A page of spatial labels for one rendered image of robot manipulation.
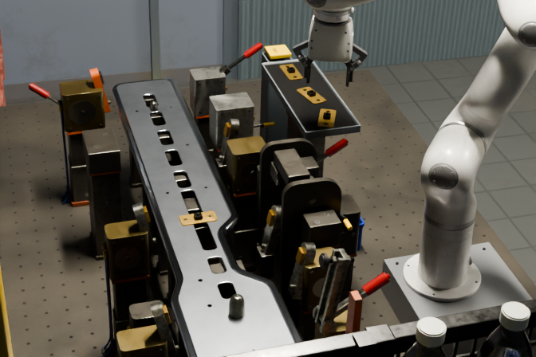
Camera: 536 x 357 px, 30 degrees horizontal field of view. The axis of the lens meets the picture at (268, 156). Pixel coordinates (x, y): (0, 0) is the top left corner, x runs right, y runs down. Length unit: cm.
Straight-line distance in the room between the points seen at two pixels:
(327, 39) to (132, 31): 268
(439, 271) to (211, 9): 272
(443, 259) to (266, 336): 59
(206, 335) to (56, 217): 97
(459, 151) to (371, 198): 77
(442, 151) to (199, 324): 65
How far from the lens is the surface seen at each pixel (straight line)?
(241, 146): 242
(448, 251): 240
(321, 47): 227
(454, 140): 224
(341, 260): 185
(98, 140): 255
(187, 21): 489
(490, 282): 253
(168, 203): 236
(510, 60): 215
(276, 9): 493
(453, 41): 538
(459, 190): 223
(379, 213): 288
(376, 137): 324
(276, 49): 271
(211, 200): 237
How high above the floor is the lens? 234
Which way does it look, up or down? 32 degrees down
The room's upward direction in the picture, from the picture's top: 2 degrees clockwise
